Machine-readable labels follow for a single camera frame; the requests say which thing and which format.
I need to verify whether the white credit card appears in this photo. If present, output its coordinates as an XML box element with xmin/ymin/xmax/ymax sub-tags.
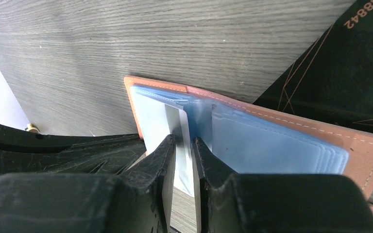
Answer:
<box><xmin>165</xmin><ymin>105</ymin><xmax>194</xmax><ymax>197</ymax></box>

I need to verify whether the brown leather card holder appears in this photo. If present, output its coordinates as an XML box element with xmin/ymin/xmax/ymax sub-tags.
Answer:
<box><xmin>124</xmin><ymin>76</ymin><xmax>373</xmax><ymax>198</ymax></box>

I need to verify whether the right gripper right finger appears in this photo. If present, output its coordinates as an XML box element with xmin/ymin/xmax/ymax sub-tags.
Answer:
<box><xmin>192</xmin><ymin>137</ymin><xmax>373</xmax><ymax>233</ymax></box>

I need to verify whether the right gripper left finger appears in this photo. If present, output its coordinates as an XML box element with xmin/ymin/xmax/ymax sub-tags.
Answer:
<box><xmin>0</xmin><ymin>134</ymin><xmax>176</xmax><ymax>233</ymax></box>

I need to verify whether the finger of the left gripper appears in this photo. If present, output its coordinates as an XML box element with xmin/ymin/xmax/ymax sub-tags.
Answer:
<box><xmin>0</xmin><ymin>124</ymin><xmax>146</xmax><ymax>175</ymax></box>

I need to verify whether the black credit card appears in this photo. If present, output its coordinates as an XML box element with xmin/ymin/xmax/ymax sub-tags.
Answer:
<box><xmin>255</xmin><ymin>0</ymin><xmax>373</xmax><ymax>133</ymax></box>

